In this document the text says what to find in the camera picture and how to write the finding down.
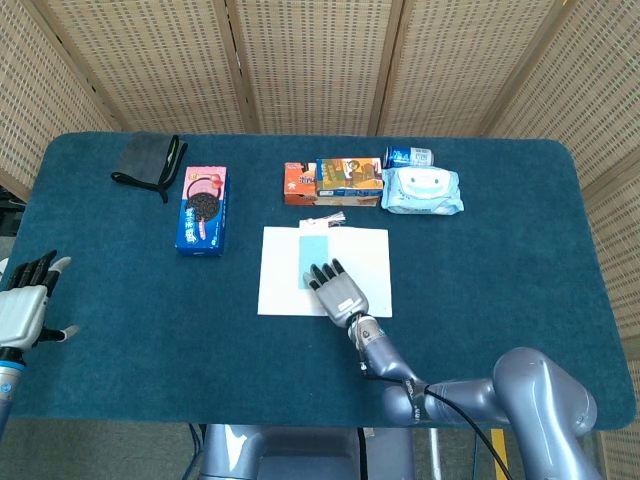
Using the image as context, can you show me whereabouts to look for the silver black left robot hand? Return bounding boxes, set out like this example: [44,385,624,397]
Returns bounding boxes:
[0,249,80,351]

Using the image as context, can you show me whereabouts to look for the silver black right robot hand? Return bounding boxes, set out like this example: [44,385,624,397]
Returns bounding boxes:
[302,258,370,329]

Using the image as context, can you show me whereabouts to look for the blue cable under table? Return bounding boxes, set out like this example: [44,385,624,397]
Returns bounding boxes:
[185,423,207,480]

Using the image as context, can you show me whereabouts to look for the light blue tasselled bookmark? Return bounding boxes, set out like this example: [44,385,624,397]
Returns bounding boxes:
[297,212,347,291]

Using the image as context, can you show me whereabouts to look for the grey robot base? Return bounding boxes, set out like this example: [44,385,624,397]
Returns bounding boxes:
[199,423,416,480]

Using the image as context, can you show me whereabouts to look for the illustrated cartoon cardboard box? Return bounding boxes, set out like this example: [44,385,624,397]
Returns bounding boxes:
[315,157,385,198]

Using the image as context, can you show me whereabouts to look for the orange snack box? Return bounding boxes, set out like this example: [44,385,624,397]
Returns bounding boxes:
[283,161,381,208]

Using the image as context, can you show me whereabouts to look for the blue Oreo cookie box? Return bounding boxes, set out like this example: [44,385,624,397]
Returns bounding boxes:
[174,165,231,259]

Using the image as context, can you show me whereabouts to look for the teal carpet table mat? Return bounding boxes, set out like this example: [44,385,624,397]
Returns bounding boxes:
[0,130,629,431]

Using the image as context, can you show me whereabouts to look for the grey cloth with black trim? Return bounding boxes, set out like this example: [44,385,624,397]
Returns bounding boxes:
[110,131,189,205]

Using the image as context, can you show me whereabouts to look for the bamboo folding screen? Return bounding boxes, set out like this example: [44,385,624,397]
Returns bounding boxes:
[0,0,640,480]

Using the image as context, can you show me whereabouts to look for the light blue wet wipes pack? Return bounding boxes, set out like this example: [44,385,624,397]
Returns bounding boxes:
[380,165,465,217]

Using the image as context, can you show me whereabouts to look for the black cable under table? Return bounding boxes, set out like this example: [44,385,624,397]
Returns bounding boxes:
[355,427,370,480]

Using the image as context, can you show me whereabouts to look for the blue white drink can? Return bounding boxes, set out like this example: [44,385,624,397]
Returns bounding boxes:
[382,145,435,169]

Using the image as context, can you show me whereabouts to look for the dark metal frame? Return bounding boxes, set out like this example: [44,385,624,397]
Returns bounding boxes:
[0,184,26,240]

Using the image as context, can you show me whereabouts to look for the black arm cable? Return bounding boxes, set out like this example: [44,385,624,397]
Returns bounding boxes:
[359,362,512,480]

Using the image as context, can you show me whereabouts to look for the open white lined notebook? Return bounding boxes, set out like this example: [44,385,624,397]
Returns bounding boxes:
[256,225,394,318]

